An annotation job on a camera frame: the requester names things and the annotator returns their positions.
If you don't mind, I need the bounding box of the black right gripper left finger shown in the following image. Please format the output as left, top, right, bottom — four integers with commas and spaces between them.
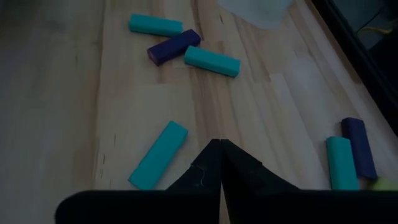
55, 138, 222, 224

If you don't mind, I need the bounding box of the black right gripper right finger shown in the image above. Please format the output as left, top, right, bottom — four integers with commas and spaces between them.
220, 139, 398, 224

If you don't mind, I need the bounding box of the teal toy block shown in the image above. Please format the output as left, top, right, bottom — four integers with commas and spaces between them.
127, 120, 190, 191
127, 13, 184, 38
325, 136, 361, 190
183, 45, 242, 78

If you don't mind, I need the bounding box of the purple toy block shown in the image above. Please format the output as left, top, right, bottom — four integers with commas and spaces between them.
146, 29, 202, 67
340, 117, 379, 180

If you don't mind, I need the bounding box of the lime green toy block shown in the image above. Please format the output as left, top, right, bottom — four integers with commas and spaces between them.
368, 177, 398, 191

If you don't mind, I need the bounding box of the clear plastic bin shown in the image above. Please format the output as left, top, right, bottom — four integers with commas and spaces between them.
216, 0, 295, 30

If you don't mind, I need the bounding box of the black aluminium table frame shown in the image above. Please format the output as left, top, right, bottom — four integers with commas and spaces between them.
310, 0, 398, 138

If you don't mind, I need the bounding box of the yellow power cable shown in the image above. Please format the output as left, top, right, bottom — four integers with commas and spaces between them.
356, 26, 393, 35

